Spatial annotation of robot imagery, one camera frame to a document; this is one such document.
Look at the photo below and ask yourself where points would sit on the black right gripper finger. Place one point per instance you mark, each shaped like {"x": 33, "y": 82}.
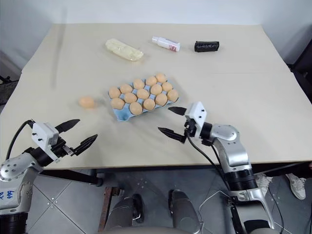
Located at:
{"x": 179, "y": 111}
{"x": 173, "y": 134}

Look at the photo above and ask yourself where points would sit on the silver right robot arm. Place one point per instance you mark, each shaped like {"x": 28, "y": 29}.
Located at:
{"x": 230, "y": 143}

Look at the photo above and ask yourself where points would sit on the dark grey rounded shape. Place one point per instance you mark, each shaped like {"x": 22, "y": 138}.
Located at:
{"x": 184, "y": 212}
{"x": 128, "y": 210}

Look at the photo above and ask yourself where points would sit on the white spray bottle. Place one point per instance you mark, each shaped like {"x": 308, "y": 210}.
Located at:
{"x": 165, "y": 44}

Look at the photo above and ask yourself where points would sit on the black plastic bag roll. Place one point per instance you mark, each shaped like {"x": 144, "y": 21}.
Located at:
{"x": 206, "y": 46}

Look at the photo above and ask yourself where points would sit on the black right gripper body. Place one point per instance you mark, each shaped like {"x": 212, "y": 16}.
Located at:
{"x": 191, "y": 129}

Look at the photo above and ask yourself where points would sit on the blue egg carton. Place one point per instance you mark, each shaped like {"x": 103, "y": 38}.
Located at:
{"x": 123, "y": 115}

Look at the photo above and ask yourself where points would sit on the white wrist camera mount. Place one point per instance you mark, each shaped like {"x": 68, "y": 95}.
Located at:
{"x": 44, "y": 136}
{"x": 196, "y": 113}

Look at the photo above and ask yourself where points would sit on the white sneaker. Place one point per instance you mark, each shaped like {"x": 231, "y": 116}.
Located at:
{"x": 263, "y": 182}
{"x": 297, "y": 185}

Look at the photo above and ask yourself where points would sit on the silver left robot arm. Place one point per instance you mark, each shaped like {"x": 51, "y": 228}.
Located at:
{"x": 14, "y": 168}

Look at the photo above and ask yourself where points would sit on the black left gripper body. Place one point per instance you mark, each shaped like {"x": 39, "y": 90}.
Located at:
{"x": 59, "y": 147}

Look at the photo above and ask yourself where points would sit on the rusty metal post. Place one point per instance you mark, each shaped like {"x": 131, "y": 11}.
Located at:
{"x": 108, "y": 207}

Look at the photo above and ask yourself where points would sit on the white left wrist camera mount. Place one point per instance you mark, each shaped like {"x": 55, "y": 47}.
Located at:
{"x": 44, "y": 136}

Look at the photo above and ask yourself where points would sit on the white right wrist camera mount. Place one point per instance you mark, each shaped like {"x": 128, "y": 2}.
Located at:
{"x": 196, "y": 113}

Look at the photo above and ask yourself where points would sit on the brown egg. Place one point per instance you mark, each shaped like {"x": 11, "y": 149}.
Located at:
{"x": 136, "y": 108}
{"x": 167, "y": 86}
{"x": 86, "y": 102}
{"x": 126, "y": 88}
{"x": 151, "y": 80}
{"x": 149, "y": 104}
{"x": 130, "y": 98}
{"x": 161, "y": 77}
{"x": 172, "y": 95}
{"x": 156, "y": 89}
{"x": 118, "y": 103}
{"x": 138, "y": 83}
{"x": 143, "y": 93}
{"x": 161, "y": 99}
{"x": 114, "y": 92}

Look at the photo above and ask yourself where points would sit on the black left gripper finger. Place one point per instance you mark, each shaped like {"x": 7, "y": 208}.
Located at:
{"x": 67, "y": 125}
{"x": 84, "y": 145}

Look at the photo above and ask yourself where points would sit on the black table frame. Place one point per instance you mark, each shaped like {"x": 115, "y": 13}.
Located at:
{"x": 73, "y": 176}

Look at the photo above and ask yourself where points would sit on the clear bag of pale food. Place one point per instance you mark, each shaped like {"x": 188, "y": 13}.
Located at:
{"x": 124, "y": 49}

